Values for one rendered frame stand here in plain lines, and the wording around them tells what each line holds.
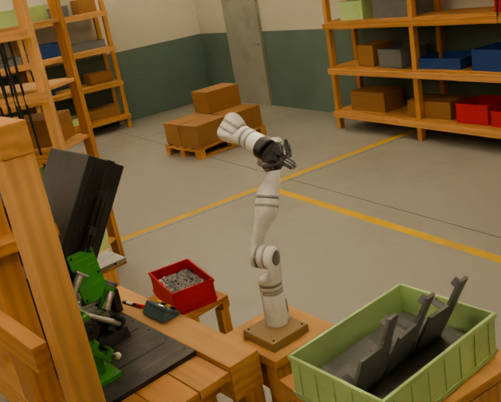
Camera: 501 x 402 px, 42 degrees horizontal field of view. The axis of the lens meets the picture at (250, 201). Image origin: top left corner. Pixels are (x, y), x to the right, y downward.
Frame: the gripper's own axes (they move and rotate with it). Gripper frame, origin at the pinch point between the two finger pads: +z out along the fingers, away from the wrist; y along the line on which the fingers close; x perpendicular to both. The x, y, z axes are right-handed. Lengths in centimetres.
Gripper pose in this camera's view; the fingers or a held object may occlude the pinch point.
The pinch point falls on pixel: (289, 163)
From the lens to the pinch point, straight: 207.6
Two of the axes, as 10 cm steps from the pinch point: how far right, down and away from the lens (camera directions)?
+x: 4.3, 4.7, 7.7
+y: 6.4, -7.6, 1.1
